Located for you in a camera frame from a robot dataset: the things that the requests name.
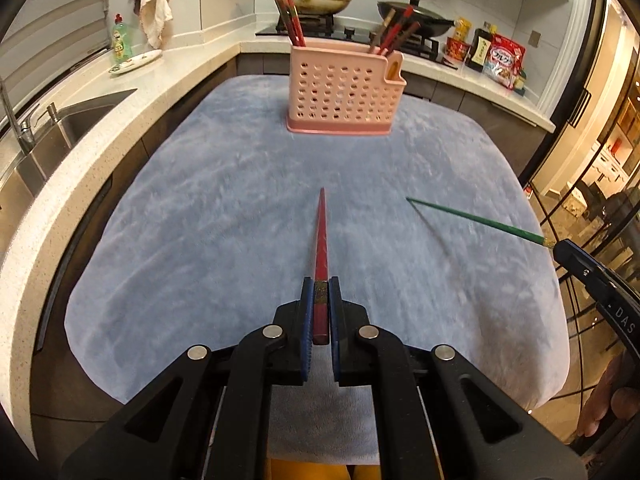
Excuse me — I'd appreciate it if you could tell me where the white plate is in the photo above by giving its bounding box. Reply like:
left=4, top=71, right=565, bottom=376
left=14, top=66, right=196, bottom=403
left=108, top=50, right=163, bottom=75

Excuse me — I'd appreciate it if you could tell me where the black gas stove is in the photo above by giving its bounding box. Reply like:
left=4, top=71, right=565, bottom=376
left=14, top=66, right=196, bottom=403
left=255, top=12, right=458, bottom=58

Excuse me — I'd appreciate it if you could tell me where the green dish soap bottle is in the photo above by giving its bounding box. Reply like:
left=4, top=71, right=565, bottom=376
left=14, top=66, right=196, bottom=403
left=111, top=13, right=134, bottom=65

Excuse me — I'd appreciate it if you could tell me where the red white cereal bag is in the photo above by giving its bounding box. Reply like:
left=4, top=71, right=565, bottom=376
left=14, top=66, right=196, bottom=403
left=482, top=34, right=527, bottom=90

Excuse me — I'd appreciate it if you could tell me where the window blind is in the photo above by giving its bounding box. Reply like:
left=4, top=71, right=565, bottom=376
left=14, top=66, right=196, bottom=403
left=0, top=0, right=111, bottom=88

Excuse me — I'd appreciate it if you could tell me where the blue fleece blanket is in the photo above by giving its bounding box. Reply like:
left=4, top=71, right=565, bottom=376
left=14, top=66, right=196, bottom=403
left=65, top=74, right=571, bottom=466

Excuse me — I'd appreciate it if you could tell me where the person's right hand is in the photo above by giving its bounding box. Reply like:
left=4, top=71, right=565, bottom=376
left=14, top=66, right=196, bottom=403
left=575, top=355, right=637, bottom=438

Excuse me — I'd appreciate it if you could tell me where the dark red chopstick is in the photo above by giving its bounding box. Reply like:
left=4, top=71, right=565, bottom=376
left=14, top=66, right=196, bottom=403
left=387, top=21, right=422, bottom=57
left=312, top=187, right=332, bottom=346

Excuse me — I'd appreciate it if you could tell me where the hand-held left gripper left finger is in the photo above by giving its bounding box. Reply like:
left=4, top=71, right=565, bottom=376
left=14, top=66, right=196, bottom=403
left=60, top=277, right=316, bottom=480

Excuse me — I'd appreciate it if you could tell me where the chrome sink faucet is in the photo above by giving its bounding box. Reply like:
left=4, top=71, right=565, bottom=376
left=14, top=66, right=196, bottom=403
left=0, top=77, right=42, bottom=155

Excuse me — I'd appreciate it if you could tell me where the dark sauce bottle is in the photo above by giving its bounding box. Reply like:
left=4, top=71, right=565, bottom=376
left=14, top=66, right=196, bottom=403
left=466, top=22, right=499, bottom=72

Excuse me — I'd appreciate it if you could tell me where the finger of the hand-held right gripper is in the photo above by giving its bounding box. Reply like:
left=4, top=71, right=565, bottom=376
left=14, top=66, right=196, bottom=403
left=552, top=239, right=622, bottom=307

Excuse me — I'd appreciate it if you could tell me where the green chopstick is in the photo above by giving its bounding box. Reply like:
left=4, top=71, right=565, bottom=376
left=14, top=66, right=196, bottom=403
left=406, top=197, right=556, bottom=249

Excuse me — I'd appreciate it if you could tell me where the red snack packet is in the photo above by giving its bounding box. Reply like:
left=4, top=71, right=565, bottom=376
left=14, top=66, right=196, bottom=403
left=445, top=36, right=471, bottom=62

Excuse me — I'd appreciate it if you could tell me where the steel kitchen sink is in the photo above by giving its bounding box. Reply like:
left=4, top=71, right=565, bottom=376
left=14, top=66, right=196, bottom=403
left=0, top=89, right=138, bottom=201

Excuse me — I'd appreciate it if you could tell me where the white stone countertop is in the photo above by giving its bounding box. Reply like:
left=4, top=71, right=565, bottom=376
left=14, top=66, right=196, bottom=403
left=0, top=35, right=557, bottom=431

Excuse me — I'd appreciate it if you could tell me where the person's yellow clothing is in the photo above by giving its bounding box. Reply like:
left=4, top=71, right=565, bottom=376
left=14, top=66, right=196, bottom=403
left=265, top=456, right=352, bottom=480

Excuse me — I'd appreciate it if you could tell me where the black wok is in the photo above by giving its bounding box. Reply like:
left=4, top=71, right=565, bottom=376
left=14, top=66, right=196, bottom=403
left=376, top=0, right=457, bottom=39

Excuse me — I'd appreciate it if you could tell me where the pink perforated plastic basket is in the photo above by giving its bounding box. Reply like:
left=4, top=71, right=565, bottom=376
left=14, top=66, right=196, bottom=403
left=286, top=45, right=407, bottom=136

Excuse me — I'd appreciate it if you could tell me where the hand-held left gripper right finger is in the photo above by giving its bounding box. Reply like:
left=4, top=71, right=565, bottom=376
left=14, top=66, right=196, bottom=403
left=328, top=276, right=587, bottom=480

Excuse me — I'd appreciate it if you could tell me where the bright red chopstick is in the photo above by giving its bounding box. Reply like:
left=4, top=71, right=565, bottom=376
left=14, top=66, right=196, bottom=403
left=286, top=0, right=307, bottom=47
left=380, top=5, right=415, bottom=56

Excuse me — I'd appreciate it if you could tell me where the black framed glass door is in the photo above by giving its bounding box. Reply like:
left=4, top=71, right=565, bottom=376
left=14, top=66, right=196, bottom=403
left=520, top=0, right=640, bottom=461

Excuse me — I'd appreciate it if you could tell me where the white hanging towel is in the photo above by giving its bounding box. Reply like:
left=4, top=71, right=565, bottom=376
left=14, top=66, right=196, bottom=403
left=137, top=0, right=177, bottom=50

